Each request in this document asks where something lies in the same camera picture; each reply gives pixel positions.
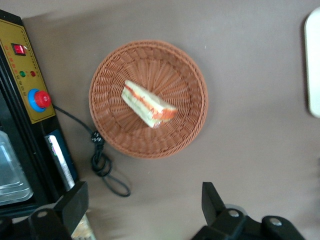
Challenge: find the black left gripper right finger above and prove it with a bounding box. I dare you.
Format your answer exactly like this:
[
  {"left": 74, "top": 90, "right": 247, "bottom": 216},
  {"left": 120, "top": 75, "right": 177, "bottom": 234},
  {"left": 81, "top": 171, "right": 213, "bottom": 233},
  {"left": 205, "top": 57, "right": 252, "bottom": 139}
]
[{"left": 189, "top": 181, "right": 306, "bottom": 240}]

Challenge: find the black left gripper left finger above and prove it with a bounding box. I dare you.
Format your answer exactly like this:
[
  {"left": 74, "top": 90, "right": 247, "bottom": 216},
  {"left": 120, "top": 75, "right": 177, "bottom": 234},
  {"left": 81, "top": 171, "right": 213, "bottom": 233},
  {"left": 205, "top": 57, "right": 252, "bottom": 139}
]
[{"left": 28, "top": 181, "right": 90, "bottom": 240}]

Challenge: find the triangular sandwich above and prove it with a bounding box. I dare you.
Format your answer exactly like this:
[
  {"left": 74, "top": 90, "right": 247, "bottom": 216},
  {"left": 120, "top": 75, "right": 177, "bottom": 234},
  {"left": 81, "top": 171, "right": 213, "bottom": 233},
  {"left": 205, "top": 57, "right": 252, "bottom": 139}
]
[{"left": 121, "top": 79, "right": 179, "bottom": 130}]

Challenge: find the round brown wicker basket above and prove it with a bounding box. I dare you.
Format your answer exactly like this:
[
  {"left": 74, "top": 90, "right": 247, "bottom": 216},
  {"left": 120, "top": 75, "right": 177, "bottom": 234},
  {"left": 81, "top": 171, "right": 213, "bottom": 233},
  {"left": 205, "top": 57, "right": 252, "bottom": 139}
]
[{"left": 88, "top": 39, "right": 209, "bottom": 160}]

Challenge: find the cream plastic tray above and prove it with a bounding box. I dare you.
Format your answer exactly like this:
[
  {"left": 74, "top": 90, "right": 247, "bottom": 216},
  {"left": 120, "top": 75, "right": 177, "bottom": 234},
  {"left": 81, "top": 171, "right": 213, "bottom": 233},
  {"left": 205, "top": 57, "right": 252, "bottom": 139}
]
[{"left": 303, "top": 6, "right": 320, "bottom": 118}]

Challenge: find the rice cracker snack pack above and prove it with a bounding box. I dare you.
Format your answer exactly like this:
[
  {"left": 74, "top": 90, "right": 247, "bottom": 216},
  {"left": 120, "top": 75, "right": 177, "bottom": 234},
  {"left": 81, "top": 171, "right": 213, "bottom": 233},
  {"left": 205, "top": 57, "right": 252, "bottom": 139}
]
[{"left": 70, "top": 214, "right": 96, "bottom": 240}]

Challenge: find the clear plastic container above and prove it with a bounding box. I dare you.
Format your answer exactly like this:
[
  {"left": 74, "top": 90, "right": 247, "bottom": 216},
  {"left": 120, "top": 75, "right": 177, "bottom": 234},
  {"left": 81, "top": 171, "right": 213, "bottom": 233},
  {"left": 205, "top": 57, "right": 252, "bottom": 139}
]
[{"left": 0, "top": 129, "right": 35, "bottom": 207}]

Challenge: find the black sealing machine yellow panel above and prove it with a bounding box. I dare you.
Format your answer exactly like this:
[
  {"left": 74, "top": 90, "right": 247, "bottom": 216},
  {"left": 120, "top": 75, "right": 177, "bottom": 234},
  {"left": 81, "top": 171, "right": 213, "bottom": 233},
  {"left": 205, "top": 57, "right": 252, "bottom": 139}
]
[{"left": 0, "top": 8, "right": 90, "bottom": 218}]

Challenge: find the black power cable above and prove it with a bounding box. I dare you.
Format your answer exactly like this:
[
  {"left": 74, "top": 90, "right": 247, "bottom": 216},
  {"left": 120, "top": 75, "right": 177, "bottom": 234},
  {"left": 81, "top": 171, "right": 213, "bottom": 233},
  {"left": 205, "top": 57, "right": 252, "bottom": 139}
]
[{"left": 53, "top": 104, "right": 132, "bottom": 198}]

